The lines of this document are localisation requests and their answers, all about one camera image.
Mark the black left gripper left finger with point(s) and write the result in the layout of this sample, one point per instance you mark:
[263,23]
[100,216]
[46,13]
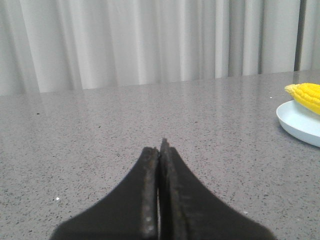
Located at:
[128,212]

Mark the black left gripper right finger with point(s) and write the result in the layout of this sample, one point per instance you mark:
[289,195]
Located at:
[189,211]

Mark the light blue round plate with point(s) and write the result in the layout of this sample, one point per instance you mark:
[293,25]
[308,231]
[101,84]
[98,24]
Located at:
[299,122]

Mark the yellow plastic corn cob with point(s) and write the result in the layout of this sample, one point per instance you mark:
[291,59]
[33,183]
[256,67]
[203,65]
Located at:
[306,94]

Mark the white pleated curtain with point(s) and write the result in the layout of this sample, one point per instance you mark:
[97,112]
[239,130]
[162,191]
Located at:
[59,45]

